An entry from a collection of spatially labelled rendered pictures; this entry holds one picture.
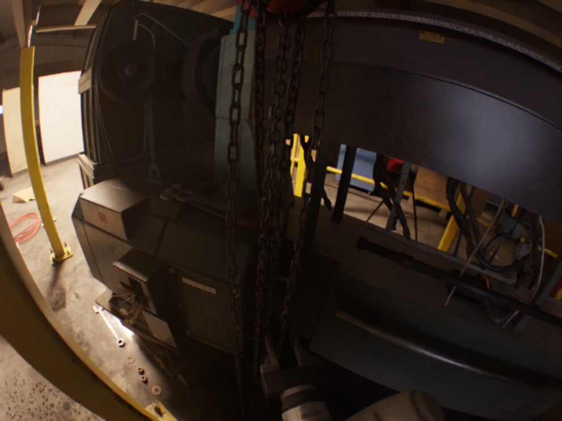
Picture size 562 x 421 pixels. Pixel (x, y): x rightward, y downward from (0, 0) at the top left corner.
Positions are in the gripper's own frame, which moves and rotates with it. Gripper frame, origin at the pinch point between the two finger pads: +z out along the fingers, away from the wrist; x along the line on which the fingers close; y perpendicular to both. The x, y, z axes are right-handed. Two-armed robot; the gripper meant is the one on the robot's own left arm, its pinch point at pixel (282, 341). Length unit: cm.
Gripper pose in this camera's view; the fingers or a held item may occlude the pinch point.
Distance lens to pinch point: 58.0
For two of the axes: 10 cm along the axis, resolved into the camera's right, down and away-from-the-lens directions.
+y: 1.0, -8.9, -4.5
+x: -9.7, 0.2, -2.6
